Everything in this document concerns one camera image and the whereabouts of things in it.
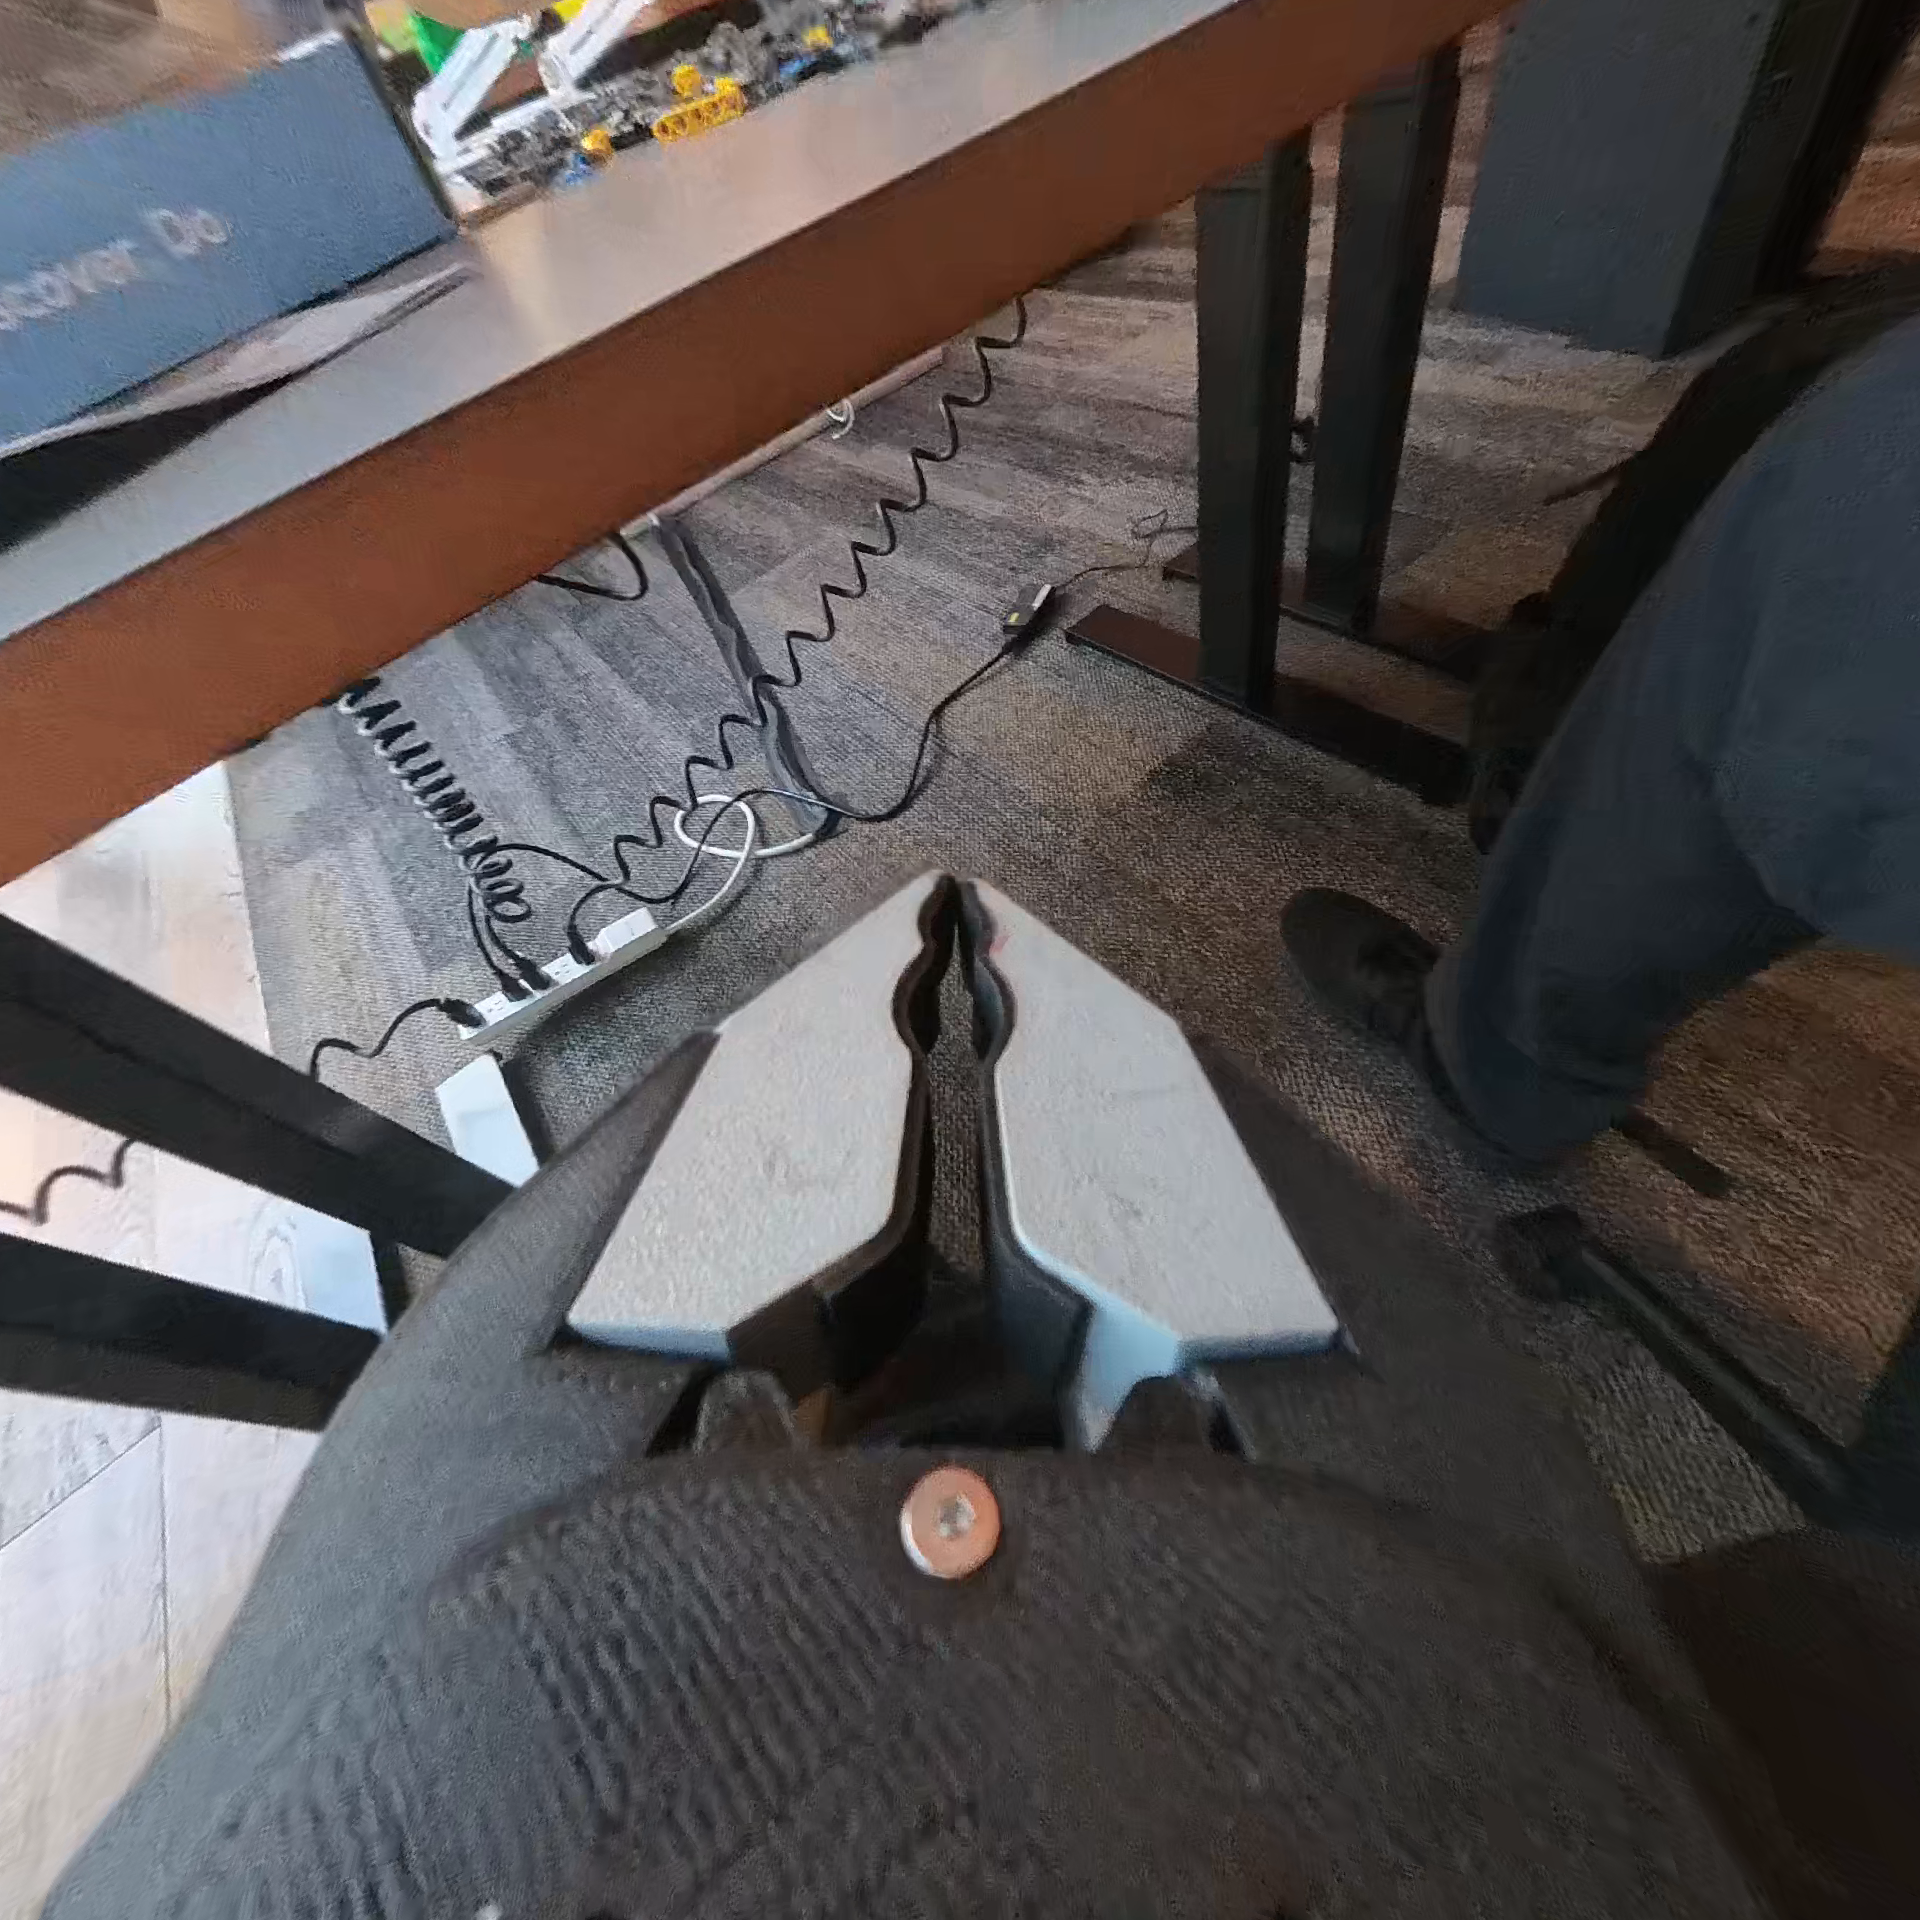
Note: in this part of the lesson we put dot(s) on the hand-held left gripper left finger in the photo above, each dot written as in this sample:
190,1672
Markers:
751,1171

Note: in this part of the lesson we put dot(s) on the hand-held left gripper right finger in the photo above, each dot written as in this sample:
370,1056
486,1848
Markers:
1141,1184

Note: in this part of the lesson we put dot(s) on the black desk leg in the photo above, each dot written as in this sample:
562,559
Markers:
1253,451

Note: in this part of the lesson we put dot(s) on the white adapter box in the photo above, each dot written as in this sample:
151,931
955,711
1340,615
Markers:
489,1118

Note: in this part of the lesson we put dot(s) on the white power strip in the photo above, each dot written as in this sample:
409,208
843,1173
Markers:
562,974

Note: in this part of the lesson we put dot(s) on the person's black shoe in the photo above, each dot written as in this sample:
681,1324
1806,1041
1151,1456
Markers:
1358,961

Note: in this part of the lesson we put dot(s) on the black power adapter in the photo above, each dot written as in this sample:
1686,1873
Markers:
1029,608

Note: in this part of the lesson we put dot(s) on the person's leg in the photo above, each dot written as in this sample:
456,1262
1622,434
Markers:
1724,750

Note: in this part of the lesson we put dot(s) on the pile of small dark pieces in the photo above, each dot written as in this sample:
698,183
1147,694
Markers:
510,163

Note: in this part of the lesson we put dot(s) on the blue cardboard box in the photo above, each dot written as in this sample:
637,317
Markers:
195,225

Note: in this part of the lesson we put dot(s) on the grey cabinet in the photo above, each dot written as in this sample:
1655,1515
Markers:
1620,165

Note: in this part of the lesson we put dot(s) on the black desk frame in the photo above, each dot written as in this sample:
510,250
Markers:
225,1081

